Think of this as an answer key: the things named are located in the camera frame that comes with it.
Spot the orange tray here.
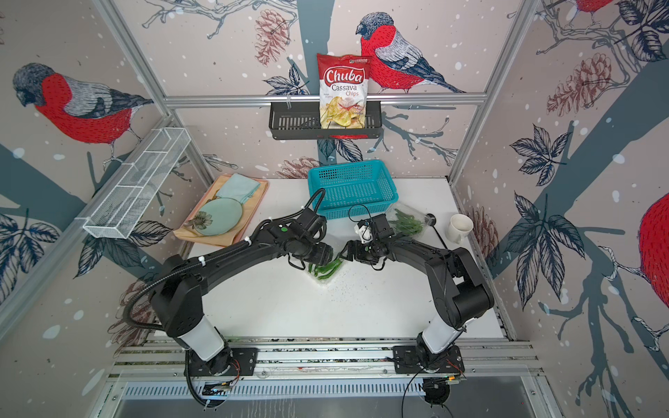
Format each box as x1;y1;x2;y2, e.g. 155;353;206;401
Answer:
174;173;269;247

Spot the white mug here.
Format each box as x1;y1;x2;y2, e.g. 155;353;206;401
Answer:
446;214;474;244

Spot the black spoon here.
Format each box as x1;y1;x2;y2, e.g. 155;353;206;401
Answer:
424;214;448;249

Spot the black wall basket shelf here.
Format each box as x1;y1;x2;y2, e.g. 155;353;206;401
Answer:
268;101;383;140

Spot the clear clamshell container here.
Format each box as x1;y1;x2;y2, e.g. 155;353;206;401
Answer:
385;202;437;239
307;255;346;286

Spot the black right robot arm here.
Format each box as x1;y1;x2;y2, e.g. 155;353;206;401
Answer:
339;214;495;376

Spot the white wire wall shelf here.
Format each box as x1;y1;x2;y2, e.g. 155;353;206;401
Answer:
83;127;191;239

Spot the light green folded cloth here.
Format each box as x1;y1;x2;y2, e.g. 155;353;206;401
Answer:
215;173;261;205

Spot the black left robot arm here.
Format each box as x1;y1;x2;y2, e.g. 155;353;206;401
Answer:
123;208;334;376

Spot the teal plastic basket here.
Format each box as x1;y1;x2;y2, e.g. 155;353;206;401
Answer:
308;160;399;219

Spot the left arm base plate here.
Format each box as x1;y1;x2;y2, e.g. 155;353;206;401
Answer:
186;348;259;377

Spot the red cassava chips bag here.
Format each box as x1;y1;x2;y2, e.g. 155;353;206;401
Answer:
317;54;371;130

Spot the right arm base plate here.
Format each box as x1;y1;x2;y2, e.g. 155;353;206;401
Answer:
390;346;465;376

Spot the green ceramic plate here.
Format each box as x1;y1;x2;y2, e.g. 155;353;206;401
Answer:
186;198;243;236

